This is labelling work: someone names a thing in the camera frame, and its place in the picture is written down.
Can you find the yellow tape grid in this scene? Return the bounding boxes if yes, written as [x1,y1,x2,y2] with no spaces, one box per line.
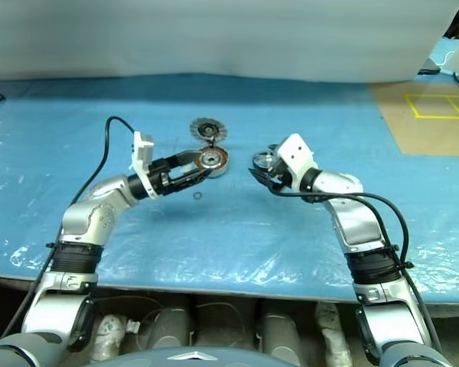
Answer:
[404,93,459,121]

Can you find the white backdrop sheet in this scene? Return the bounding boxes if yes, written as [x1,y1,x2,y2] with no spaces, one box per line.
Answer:
[0,0,459,84]

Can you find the silver motor housing copper windings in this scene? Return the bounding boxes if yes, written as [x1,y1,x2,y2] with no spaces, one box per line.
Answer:
[197,147,230,179]

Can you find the grey rounded cylinder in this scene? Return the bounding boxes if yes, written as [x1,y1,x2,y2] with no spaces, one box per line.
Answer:
[151,300,193,353]
[259,300,304,355]

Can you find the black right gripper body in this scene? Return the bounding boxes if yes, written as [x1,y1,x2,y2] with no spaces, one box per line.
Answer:
[267,158,298,191]

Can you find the blue plastic table cover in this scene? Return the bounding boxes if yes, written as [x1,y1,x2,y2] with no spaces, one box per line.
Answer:
[0,70,459,307]

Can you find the blue neighbouring table cover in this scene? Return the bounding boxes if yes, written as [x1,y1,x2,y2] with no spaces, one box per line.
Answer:
[416,37,459,83]

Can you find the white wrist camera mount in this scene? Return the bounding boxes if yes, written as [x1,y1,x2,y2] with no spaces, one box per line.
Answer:
[276,133,317,181]
[128,130,156,200]

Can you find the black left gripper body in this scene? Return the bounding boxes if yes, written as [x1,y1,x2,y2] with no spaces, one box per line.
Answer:
[148,156,185,197]

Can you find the toothed silver rotor disc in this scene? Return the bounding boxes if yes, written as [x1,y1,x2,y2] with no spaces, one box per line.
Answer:
[189,115,225,145]

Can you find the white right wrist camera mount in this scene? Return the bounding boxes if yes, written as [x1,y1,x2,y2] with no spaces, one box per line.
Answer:
[276,133,317,181]

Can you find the brown cardboard sheet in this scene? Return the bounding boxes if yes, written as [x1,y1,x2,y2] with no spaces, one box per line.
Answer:
[369,81,459,156]

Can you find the dark flat device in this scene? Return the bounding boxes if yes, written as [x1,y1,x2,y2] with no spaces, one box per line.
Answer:
[418,57,442,76]

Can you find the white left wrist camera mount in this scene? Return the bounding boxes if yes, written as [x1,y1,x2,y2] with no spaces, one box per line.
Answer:
[128,130,156,200]

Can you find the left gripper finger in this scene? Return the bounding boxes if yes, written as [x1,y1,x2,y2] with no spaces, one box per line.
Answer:
[174,148,207,168]
[171,169,213,189]

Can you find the grey robot torso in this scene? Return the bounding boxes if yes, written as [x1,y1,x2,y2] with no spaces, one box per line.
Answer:
[121,346,269,367]

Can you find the white wrapped post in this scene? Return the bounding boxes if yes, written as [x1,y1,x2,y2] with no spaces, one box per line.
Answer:
[316,303,353,367]
[93,312,128,363]

